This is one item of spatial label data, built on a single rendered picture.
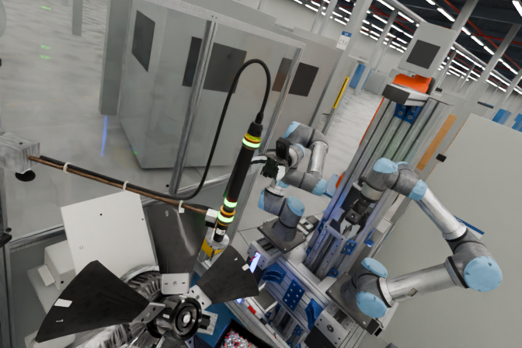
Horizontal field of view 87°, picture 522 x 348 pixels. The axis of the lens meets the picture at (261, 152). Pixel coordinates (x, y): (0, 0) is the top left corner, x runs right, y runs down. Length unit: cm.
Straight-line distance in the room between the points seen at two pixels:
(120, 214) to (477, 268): 128
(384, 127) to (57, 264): 155
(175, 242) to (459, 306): 226
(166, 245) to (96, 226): 26
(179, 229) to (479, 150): 199
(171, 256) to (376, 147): 106
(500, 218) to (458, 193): 27
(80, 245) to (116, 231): 12
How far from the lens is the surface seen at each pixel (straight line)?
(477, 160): 238
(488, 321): 281
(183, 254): 102
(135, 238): 120
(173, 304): 100
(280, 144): 98
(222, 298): 113
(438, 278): 133
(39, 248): 160
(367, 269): 147
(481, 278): 131
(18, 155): 99
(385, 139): 147
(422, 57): 450
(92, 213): 114
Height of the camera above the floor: 207
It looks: 24 degrees down
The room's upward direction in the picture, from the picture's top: 20 degrees clockwise
